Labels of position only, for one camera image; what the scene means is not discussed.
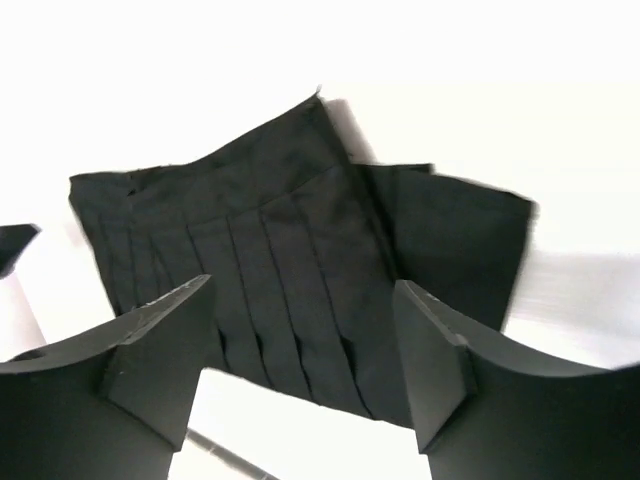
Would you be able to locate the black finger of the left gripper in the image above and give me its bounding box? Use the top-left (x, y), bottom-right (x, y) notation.
top-left (0, 224), bottom-right (41, 278)

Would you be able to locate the black pleated skirt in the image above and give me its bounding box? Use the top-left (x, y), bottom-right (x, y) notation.
top-left (69, 96), bottom-right (534, 428)

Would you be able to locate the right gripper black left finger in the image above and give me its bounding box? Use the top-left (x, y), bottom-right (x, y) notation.
top-left (1, 275), bottom-right (212, 480)

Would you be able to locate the aluminium table edge rail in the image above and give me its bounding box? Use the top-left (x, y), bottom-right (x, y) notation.
top-left (185, 428), bottom-right (276, 480)

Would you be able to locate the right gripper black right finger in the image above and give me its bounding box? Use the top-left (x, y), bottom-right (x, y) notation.
top-left (394, 280), bottom-right (639, 480)

